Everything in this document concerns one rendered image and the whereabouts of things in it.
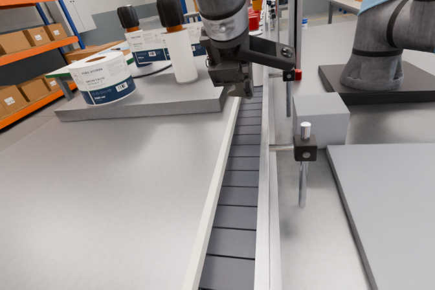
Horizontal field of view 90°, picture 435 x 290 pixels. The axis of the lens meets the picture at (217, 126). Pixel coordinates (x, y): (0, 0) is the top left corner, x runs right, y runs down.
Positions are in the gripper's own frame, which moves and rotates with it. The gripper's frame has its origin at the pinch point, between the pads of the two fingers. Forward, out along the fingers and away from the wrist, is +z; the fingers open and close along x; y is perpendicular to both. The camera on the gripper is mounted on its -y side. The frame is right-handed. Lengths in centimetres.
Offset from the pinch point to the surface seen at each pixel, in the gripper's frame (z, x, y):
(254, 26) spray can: -1.9, -21.7, -0.8
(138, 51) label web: 22, -47, 59
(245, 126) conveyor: 1.7, 8.0, 1.9
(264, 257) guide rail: -22.4, 33.3, -3.6
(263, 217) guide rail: -20.4, 29.9, -3.5
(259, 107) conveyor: 6.4, -0.2, -1.2
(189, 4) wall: 392, -681, 262
